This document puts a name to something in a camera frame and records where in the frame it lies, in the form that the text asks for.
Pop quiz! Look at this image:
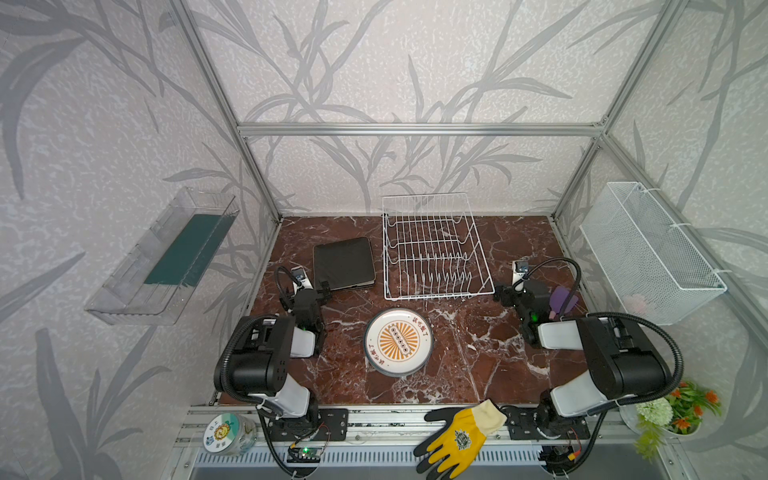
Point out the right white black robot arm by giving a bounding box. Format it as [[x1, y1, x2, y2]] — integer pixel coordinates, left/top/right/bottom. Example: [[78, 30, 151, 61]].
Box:
[[494, 260, 684, 439]]

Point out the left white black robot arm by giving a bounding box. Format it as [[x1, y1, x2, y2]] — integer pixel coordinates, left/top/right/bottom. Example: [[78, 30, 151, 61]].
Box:
[[213, 265, 331, 439]]

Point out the purple pink brush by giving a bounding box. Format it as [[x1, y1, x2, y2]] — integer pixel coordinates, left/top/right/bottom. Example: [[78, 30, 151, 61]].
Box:
[[549, 286, 579, 320]]

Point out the pink object in basket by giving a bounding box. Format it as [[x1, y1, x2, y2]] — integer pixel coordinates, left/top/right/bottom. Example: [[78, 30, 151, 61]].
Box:
[[622, 294, 650, 316]]

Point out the green circuit board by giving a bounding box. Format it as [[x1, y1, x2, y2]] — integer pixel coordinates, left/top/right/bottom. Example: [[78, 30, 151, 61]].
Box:
[[286, 444, 327, 465]]

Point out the yellow black work glove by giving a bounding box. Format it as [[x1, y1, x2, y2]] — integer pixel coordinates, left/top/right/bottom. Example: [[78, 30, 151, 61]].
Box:
[[413, 399, 508, 479]]

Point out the artificial flower plant pot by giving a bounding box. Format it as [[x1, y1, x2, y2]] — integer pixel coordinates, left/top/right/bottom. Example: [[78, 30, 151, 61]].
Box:
[[619, 380, 722, 461]]

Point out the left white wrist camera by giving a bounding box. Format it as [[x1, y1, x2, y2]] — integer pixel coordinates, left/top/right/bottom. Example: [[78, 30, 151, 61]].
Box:
[[291, 266, 313, 289]]

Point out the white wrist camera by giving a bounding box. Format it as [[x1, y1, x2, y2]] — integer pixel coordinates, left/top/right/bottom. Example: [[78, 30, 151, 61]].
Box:
[[291, 266, 313, 289], [511, 260, 529, 291]]

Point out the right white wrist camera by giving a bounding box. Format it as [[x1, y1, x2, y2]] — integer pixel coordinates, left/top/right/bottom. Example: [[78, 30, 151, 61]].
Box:
[[511, 260, 529, 291]]

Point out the white wire dish rack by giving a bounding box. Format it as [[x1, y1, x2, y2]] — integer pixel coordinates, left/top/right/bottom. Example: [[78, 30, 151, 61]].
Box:
[[382, 193, 495, 301]]

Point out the aluminium mounting rail base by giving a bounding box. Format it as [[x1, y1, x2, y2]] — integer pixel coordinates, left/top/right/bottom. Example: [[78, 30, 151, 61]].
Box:
[[161, 404, 679, 480]]

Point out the white wire mesh wall basket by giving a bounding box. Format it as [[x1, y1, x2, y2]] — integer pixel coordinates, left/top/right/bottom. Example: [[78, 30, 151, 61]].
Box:
[[580, 182, 727, 326]]

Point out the clear acrylic wall shelf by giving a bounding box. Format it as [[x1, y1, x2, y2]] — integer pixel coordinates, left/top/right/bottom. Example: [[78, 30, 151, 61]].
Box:
[[85, 187, 240, 326]]

